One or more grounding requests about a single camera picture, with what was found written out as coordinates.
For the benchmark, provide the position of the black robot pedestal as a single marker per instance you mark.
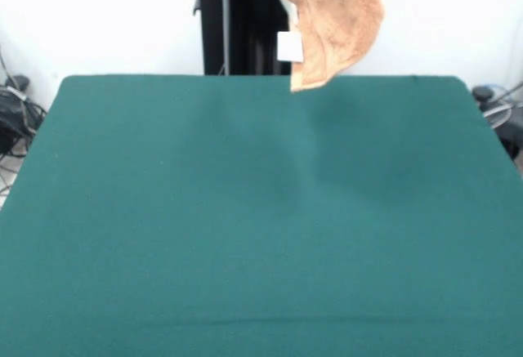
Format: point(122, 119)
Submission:
point(245, 26)

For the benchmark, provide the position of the orange terry towel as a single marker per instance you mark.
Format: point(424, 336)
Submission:
point(339, 18)

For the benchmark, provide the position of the dark green table cloth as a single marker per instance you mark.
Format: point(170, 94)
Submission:
point(163, 230)

